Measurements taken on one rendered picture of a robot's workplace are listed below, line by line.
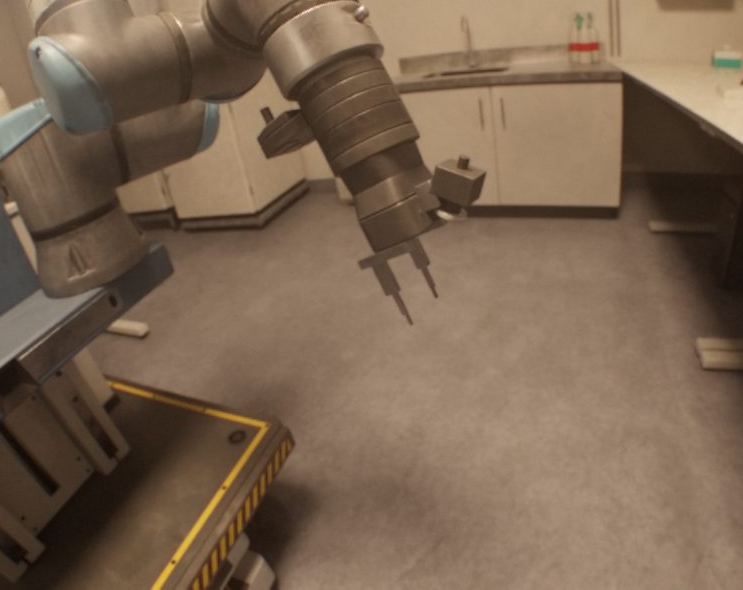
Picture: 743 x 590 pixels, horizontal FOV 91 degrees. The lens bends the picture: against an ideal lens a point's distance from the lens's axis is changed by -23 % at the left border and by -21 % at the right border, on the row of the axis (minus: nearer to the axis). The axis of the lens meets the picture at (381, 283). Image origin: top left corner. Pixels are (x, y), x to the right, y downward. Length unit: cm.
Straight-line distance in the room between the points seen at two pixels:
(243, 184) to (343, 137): 238
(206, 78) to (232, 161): 226
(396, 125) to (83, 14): 28
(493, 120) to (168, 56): 191
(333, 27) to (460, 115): 189
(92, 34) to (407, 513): 104
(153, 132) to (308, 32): 41
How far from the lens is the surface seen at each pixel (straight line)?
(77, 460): 102
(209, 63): 45
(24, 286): 81
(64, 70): 41
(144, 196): 341
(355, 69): 34
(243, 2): 39
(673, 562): 110
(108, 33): 43
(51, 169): 68
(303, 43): 34
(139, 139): 71
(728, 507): 122
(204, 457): 92
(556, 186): 227
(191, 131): 74
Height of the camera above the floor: 94
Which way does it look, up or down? 29 degrees down
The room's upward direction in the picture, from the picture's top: 11 degrees counter-clockwise
